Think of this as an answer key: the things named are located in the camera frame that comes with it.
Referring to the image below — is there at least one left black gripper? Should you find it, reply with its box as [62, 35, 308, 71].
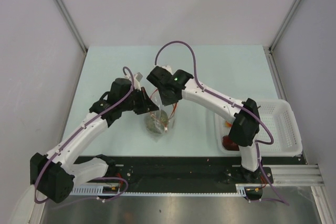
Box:
[120, 87, 159, 115]

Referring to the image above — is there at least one fake green melon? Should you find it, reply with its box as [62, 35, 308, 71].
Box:
[144, 110, 169, 134]

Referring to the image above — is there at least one clear zip top bag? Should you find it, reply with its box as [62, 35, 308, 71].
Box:
[144, 89, 178, 142]

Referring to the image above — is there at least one fake red strawberries bunch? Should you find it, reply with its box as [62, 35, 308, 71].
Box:
[224, 121, 232, 128]

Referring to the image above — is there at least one fake red apple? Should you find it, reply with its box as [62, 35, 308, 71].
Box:
[222, 135, 239, 151]

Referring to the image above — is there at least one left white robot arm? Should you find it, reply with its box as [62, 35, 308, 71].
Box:
[29, 73, 158, 203]

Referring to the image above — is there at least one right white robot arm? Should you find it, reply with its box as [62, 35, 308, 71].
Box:
[146, 66, 261, 183]

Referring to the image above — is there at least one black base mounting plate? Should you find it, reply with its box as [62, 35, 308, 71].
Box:
[76, 155, 308, 193]

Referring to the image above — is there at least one white perforated plastic basket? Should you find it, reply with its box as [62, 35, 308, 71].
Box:
[214, 99, 302, 157]

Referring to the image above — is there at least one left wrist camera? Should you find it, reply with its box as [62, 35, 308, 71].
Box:
[134, 72, 143, 82]

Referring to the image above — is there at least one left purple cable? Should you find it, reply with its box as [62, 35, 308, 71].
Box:
[34, 66, 137, 210]

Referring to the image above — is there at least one white slotted cable duct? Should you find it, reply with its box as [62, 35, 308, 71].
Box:
[70, 184, 274, 197]

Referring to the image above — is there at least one left aluminium frame post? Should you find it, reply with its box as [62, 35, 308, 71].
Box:
[53, 0, 88, 55]

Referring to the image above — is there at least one aluminium frame post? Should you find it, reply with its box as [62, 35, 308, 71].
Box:
[53, 0, 88, 55]
[268, 0, 303, 52]

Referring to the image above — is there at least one right aluminium frame post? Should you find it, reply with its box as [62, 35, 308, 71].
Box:
[268, 0, 303, 52]

